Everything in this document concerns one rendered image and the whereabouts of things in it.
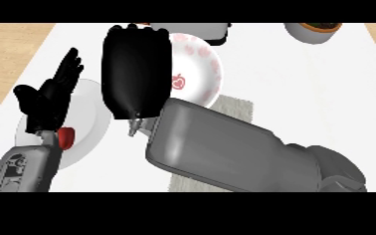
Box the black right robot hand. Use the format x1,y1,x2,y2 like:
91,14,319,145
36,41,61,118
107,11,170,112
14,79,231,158
100,23,175,120

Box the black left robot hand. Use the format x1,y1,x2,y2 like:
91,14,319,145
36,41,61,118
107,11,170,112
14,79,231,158
11,47,85,135

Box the red tomato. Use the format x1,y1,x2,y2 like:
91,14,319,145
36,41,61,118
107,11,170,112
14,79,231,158
57,126,76,151

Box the white bowl with pink apples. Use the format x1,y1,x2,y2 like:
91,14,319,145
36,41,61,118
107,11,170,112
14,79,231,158
167,32,223,110

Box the grey placemat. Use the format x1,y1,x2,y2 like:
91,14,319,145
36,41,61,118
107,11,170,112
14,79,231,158
169,94,254,193

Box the plain white plate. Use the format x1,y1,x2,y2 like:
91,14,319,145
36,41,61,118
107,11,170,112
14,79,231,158
13,78,111,172

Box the grey appliance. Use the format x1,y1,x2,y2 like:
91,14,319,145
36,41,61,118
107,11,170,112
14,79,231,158
148,22,232,46

